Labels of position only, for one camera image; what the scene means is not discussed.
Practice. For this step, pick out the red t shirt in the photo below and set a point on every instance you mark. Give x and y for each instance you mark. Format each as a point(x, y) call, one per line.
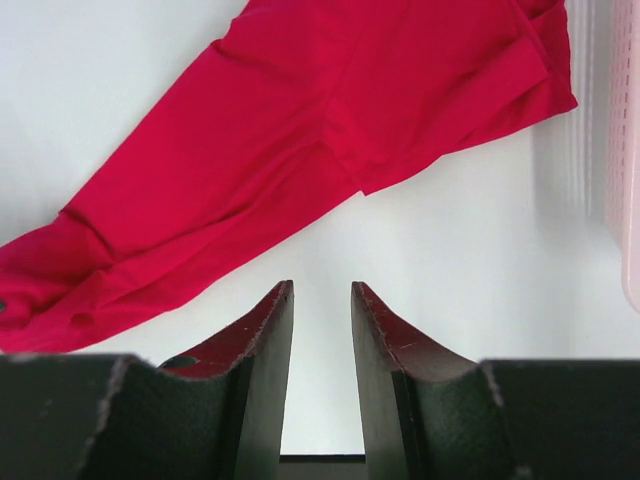
point(298, 107)

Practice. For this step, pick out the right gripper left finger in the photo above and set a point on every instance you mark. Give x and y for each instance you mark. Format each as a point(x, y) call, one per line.
point(215, 411)

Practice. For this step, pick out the white plastic basket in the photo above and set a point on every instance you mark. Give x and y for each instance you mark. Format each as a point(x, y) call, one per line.
point(605, 42)

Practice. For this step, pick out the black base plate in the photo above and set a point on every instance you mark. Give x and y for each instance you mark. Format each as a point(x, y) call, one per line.
point(323, 467)

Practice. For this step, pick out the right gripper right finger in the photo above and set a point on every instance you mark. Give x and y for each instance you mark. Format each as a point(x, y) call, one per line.
point(429, 413)

